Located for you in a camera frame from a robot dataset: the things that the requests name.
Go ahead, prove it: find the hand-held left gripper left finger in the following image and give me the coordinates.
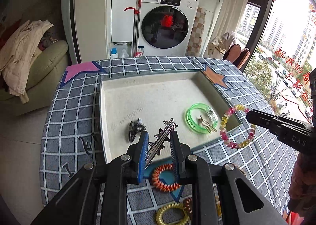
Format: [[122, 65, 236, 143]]
[[30, 131, 150, 225]]

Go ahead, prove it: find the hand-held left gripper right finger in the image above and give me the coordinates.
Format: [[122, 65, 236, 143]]
[[170, 131, 288, 225]]

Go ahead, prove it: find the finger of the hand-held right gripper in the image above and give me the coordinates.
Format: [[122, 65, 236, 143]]
[[265, 124, 280, 139], [246, 109, 312, 130]]

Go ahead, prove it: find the cream jacket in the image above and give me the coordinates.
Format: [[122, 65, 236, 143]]
[[0, 20, 54, 96]]

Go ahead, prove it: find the white washing machine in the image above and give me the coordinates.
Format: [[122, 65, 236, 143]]
[[138, 0, 200, 56]]

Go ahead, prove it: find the person's right forearm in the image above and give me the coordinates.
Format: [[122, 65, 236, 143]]
[[288, 152, 316, 218]]

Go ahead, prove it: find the checkered beige panel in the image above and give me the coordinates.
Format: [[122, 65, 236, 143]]
[[186, 6, 206, 56]]

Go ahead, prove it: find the brown spiral hair tie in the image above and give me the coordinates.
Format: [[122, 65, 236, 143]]
[[183, 197, 192, 218]]

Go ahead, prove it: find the yellow spiral hair tie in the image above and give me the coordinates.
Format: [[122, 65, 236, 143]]
[[155, 203, 190, 225]]

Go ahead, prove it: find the grey jewelry tray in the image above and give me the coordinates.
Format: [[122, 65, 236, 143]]
[[99, 71, 242, 164]]

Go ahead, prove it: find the green translucent bangle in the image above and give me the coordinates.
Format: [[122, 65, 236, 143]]
[[185, 103, 219, 135]]

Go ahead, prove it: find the clear plastic jug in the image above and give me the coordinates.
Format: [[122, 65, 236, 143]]
[[114, 42, 129, 58]]

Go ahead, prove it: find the grey checkered tablecloth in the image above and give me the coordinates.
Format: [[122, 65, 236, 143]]
[[39, 56, 298, 225]]

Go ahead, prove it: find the small gold metal clip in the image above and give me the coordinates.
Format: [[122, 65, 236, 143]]
[[197, 116, 218, 134]]

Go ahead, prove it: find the beige cloth on chair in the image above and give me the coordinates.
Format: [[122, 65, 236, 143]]
[[207, 31, 237, 60]]

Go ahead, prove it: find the red handled mop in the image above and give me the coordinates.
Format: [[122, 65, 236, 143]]
[[124, 0, 142, 57]]

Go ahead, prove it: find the orange spiral hair tie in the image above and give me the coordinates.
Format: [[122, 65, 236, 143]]
[[151, 164, 182, 193]]

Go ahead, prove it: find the red window decal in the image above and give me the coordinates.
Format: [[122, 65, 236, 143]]
[[275, 47, 316, 107]]

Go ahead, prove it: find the black claw hair clip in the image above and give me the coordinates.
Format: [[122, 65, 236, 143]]
[[127, 118, 147, 141]]

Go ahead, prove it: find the pink and yellow beaded bracelet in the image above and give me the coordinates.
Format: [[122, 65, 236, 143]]
[[219, 105, 256, 149]]

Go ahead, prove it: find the gold ring with yellow flower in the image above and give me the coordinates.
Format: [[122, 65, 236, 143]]
[[215, 196, 223, 217]]

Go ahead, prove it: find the white curtain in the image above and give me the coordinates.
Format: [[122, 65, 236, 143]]
[[217, 0, 255, 43]]

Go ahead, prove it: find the brown chair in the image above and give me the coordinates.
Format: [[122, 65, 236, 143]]
[[234, 49, 250, 70], [226, 44, 242, 64]]

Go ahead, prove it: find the green sofa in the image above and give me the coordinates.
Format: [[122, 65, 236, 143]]
[[0, 0, 69, 117]]

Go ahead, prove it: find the silver star hair clip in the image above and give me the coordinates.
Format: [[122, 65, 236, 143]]
[[146, 118, 179, 168]]

